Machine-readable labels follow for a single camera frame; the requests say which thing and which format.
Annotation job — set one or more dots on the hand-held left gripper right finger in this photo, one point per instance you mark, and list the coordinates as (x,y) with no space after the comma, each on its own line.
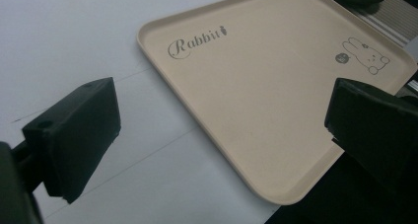
(374,132)

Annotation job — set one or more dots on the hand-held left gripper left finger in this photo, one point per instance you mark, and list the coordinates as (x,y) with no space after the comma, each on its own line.
(74,138)

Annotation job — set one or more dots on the grey ribbed panel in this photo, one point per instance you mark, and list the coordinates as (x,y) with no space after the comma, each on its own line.
(389,18)

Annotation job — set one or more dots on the beige tray with rabbit print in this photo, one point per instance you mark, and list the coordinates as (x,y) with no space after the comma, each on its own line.
(263,95)

